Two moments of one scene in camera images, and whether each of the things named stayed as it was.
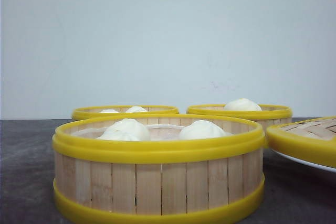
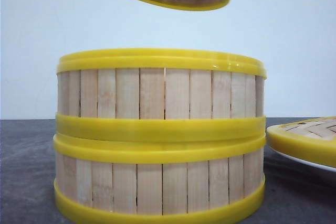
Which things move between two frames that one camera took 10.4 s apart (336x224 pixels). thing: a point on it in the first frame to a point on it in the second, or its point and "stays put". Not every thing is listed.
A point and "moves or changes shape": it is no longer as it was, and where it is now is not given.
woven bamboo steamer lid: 313,139 stays put
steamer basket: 93,112 moves or changes shape
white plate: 298,161 stays put
